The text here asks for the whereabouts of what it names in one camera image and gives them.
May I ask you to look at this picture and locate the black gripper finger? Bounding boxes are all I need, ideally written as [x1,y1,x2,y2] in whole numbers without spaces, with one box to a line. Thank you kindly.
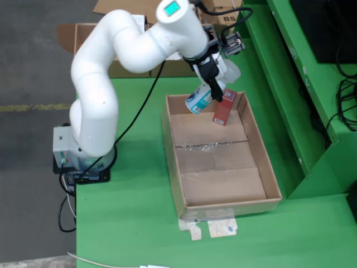
[209,78,226,103]

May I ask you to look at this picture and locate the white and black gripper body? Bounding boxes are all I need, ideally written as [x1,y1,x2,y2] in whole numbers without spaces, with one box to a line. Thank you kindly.
[182,46,227,85]

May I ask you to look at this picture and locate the white bottle with teal label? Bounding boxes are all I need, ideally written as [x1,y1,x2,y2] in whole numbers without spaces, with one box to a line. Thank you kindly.
[185,60,242,115]

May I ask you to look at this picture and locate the red carton box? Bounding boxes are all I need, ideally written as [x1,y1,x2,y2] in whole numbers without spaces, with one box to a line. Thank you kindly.
[213,88,238,127]

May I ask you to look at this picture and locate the cardboard box printed BS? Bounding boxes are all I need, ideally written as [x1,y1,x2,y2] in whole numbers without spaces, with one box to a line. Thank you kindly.
[211,7,239,32]

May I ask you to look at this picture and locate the tall white carton box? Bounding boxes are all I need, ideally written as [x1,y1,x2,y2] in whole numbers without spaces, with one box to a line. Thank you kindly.
[131,14,148,31]

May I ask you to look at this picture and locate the shallow cardboard tray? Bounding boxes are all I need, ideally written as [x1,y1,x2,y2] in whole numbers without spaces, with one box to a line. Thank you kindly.
[161,90,283,221]

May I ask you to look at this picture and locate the cardboard tab with blue logo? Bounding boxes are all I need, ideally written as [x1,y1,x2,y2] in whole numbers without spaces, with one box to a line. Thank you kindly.
[208,218,239,238]

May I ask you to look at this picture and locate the small cardboard tab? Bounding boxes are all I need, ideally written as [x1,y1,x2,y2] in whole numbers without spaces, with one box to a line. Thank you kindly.
[177,217,202,241]

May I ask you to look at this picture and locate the grey robot controller box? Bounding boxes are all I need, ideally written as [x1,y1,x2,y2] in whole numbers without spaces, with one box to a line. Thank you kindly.
[52,126,75,169]

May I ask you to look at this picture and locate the green metal cabinet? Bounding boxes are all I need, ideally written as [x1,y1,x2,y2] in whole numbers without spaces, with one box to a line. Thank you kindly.
[231,0,357,200]

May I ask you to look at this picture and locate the black monitor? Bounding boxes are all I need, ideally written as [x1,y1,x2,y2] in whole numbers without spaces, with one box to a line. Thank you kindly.
[288,0,357,64]

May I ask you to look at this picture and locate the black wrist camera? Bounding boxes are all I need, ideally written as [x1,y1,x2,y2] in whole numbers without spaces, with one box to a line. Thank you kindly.
[221,31,247,59]

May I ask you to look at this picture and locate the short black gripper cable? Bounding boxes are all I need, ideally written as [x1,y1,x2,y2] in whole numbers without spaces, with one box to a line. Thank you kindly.
[192,0,254,36]

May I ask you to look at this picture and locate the black cable bundle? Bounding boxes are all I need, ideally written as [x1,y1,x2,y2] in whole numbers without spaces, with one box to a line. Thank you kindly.
[323,0,357,149]

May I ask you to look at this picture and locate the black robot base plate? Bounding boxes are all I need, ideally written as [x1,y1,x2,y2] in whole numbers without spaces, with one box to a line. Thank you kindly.
[52,155,111,185]

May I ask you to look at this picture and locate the thin beige cable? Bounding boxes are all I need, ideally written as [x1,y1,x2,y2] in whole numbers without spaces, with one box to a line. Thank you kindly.
[61,175,78,221]

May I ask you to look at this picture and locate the black power cables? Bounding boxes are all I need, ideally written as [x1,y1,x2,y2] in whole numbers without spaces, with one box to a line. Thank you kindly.
[57,167,78,234]

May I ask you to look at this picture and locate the white cable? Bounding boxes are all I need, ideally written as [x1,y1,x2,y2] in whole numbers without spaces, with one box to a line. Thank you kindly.
[66,251,140,268]

